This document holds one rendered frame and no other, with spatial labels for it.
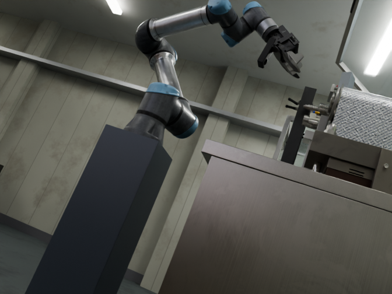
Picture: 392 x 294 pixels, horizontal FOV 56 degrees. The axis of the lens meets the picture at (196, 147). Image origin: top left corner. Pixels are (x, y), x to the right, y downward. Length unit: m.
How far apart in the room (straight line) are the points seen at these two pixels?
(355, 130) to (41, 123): 5.49
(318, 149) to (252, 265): 0.35
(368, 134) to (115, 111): 4.86
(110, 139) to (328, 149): 0.68
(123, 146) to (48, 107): 5.16
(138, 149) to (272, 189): 0.48
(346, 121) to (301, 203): 0.44
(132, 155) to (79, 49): 5.51
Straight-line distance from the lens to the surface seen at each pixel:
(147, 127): 1.27
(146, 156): 1.19
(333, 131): 1.07
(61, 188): 5.75
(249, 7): 1.57
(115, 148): 1.24
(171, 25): 1.56
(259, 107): 5.41
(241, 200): 0.92
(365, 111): 1.31
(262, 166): 0.94
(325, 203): 0.92
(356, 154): 1.03
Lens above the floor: 0.62
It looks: 15 degrees up
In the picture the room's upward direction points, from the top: 22 degrees clockwise
